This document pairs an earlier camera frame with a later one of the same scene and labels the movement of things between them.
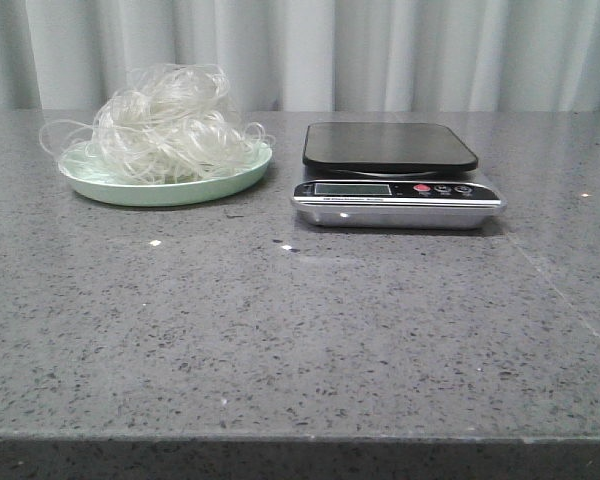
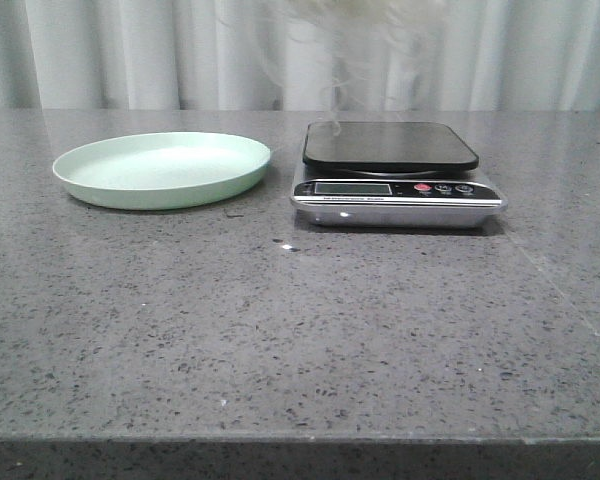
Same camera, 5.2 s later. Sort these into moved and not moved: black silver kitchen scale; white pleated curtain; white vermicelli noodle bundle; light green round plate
Moved: white vermicelli noodle bundle
Not moved: light green round plate; white pleated curtain; black silver kitchen scale
